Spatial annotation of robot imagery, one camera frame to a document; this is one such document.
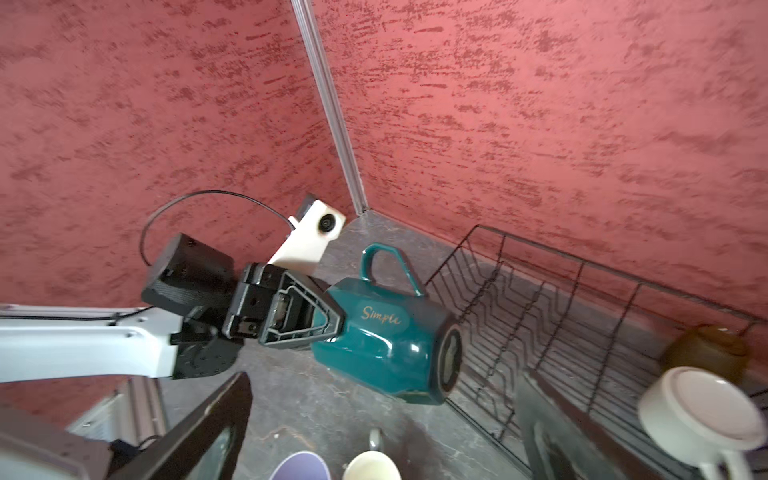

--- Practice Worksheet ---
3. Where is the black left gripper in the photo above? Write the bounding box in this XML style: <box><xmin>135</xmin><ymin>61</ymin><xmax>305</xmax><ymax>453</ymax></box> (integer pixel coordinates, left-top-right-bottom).
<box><xmin>223</xmin><ymin>263</ymin><xmax>345</xmax><ymax>349</ymax></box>

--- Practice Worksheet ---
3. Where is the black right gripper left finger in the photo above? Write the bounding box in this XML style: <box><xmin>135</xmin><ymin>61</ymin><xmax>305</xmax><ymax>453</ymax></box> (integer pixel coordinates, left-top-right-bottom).
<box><xmin>110</xmin><ymin>372</ymin><xmax>253</xmax><ymax>479</ymax></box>

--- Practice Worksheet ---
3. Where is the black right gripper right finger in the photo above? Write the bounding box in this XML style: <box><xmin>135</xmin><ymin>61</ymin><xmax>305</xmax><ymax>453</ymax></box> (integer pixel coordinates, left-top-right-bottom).
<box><xmin>515</xmin><ymin>371</ymin><xmax>630</xmax><ymax>479</ymax></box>

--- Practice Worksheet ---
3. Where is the dark green white-inside mug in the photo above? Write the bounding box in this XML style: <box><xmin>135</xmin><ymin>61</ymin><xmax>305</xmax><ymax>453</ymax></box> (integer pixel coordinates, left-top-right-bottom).
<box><xmin>311</xmin><ymin>243</ymin><xmax>464</xmax><ymax>405</ymax></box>

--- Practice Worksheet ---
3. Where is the lilac plastic cup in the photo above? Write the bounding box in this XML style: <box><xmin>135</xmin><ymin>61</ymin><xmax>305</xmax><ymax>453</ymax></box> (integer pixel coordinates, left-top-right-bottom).
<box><xmin>269</xmin><ymin>451</ymin><xmax>332</xmax><ymax>480</ymax></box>

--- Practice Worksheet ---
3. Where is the white mug red inside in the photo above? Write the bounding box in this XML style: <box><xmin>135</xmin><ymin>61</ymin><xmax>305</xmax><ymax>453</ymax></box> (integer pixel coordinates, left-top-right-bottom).
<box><xmin>638</xmin><ymin>366</ymin><xmax>767</xmax><ymax>479</ymax></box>

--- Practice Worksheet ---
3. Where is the brown gold textured cup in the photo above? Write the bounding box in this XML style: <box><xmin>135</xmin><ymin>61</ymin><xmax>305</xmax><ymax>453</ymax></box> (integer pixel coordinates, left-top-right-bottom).
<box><xmin>659</xmin><ymin>325</ymin><xmax>750</xmax><ymax>384</ymax></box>

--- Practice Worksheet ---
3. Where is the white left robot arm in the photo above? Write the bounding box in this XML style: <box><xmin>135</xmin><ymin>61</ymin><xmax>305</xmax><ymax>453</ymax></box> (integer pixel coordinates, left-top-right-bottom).
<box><xmin>1</xmin><ymin>230</ymin><xmax>344</xmax><ymax>383</ymax></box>

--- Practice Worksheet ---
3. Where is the small cream mug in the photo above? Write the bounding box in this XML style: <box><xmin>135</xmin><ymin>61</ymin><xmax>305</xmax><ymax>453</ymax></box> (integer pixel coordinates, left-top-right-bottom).
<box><xmin>342</xmin><ymin>427</ymin><xmax>402</xmax><ymax>480</ymax></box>

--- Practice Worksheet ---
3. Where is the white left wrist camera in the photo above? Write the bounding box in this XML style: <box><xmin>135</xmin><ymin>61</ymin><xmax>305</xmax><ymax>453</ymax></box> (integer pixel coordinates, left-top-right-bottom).
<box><xmin>268</xmin><ymin>194</ymin><xmax>346</xmax><ymax>276</ymax></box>

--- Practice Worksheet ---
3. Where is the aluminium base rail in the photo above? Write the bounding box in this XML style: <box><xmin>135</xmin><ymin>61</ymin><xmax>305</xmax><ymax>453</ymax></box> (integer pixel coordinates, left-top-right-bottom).
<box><xmin>1</xmin><ymin>376</ymin><xmax>169</xmax><ymax>479</ymax></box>

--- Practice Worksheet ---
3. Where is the black wire dish rack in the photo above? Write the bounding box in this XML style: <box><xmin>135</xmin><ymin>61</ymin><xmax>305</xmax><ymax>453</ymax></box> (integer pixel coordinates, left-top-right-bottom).
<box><xmin>426</xmin><ymin>225</ymin><xmax>767</xmax><ymax>479</ymax></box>

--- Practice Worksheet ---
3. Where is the left aluminium corner post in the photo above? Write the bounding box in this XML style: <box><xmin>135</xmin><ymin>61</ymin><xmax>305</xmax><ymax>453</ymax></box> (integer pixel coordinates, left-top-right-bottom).
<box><xmin>291</xmin><ymin>0</ymin><xmax>369</xmax><ymax>216</ymax></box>

